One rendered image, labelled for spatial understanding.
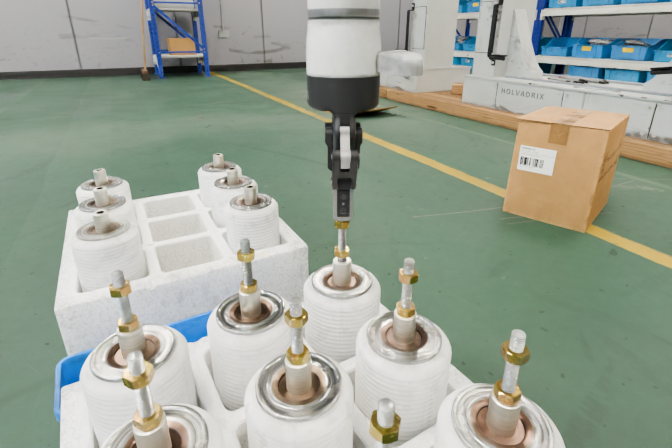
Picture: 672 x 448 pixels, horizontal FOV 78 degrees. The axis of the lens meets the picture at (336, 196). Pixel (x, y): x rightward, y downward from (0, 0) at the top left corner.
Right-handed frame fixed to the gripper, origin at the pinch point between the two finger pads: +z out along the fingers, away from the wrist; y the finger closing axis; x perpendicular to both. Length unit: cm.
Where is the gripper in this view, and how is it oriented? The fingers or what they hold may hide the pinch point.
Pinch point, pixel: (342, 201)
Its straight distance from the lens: 47.6
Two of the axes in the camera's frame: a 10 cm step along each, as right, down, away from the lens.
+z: 0.0, 9.3, 3.7
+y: 0.3, 3.7, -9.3
